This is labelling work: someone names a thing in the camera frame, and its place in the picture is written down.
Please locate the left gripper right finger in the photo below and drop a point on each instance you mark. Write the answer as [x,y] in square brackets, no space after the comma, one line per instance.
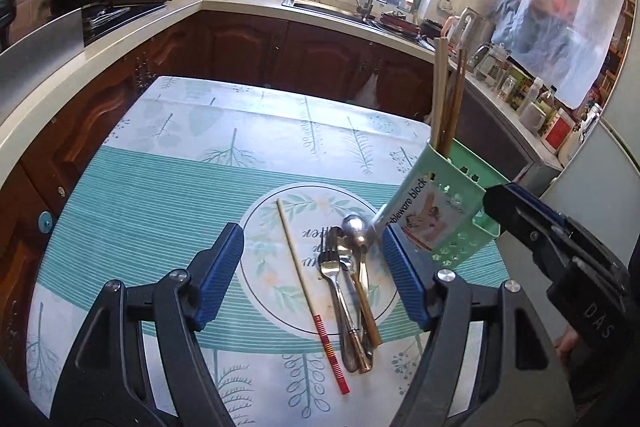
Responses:
[413,271]

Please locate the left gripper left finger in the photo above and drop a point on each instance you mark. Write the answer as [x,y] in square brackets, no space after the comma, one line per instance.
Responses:
[211,273]

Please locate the gold handled small spoon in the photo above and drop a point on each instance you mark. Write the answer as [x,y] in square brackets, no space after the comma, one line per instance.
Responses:
[349,255]

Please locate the green utensil holder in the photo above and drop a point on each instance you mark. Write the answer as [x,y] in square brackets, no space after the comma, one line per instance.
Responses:
[439,205]

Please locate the large silver spoon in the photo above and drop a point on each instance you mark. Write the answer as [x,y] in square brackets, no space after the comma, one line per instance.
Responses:
[358,235]

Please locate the silver fork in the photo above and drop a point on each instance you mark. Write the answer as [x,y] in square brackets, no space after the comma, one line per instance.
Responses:
[357,360]

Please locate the red bamboo chopstick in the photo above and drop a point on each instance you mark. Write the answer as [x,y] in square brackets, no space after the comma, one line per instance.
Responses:
[337,371]

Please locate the right hand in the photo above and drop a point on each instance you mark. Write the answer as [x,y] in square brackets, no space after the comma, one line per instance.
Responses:
[565,344]

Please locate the white refrigerator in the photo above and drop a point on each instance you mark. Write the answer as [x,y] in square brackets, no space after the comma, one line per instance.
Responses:
[600,186]

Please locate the steel counter cabinet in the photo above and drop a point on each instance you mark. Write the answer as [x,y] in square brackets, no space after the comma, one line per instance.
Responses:
[491,129]

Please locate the steel electric kettle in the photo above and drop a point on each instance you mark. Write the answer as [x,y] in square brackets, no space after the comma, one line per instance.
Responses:
[469,30]

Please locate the black gas stove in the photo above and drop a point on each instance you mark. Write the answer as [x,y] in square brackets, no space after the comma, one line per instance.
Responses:
[100,19]

